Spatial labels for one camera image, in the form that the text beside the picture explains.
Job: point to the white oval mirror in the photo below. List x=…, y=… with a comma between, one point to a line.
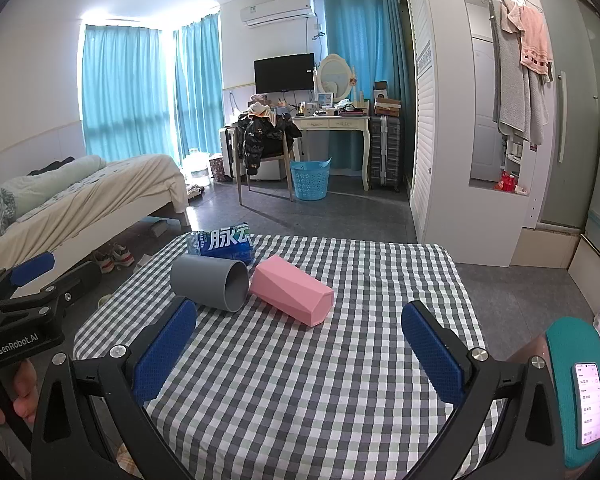
x=336, y=75

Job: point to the dark clothes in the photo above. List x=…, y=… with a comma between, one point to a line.
x=50, y=166

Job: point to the grey checked tablecloth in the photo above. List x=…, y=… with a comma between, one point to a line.
x=305, y=385

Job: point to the wooden chair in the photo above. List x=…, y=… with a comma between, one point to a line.
x=285, y=157

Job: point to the grey towel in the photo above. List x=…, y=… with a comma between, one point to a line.
x=517, y=95

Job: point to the black jacket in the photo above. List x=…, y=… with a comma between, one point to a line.
x=255, y=140

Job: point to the white air conditioner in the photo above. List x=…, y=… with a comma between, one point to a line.
x=277, y=10

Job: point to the frosted glass door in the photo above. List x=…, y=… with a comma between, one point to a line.
x=570, y=110

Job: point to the pink faceted cup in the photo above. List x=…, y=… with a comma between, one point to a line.
x=290, y=290

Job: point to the person's left hand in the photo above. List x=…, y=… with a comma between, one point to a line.
x=25, y=390

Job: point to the teal phone armband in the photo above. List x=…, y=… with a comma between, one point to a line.
x=562, y=360

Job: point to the blue laundry basket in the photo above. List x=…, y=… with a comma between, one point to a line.
x=310, y=180

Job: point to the white dressing table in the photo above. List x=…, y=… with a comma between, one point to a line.
x=335, y=122

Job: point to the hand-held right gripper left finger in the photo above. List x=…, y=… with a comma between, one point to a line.
x=164, y=352

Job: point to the wide teal curtain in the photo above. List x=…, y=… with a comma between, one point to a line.
x=127, y=90

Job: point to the narrow teal curtain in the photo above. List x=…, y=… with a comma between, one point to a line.
x=197, y=85

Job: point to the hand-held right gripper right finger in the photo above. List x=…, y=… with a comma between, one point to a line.
x=434, y=355

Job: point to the cardboard box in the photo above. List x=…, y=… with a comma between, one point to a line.
x=387, y=106

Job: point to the black television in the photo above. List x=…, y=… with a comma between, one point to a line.
x=284, y=72

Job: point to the clear water jug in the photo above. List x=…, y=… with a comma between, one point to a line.
x=200, y=167

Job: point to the grey cup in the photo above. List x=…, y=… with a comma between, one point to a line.
x=200, y=280

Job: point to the blue drink bottle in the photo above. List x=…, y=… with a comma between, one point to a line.
x=225, y=245

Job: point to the white wardrobe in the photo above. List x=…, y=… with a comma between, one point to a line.
x=447, y=160

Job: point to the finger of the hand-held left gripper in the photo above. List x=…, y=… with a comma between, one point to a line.
x=77, y=277
x=30, y=267

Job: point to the white bed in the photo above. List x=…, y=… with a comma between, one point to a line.
x=145, y=205

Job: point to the pale green quilt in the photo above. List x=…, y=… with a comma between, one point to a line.
x=55, y=180

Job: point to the pair of sneakers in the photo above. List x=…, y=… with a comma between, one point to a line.
x=115, y=257

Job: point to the grey suitcase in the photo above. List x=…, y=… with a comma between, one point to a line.
x=385, y=152

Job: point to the smartphone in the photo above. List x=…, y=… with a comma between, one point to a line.
x=589, y=405

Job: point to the tall teal curtain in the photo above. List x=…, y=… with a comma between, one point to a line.
x=370, y=45

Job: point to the dark red bag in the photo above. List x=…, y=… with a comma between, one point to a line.
x=218, y=170

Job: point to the beige bed sheet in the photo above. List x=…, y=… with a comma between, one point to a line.
x=105, y=195

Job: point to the pink cloth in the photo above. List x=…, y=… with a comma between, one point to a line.
x=535, y=45

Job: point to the red packet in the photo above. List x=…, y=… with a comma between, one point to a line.
x=507, y=182

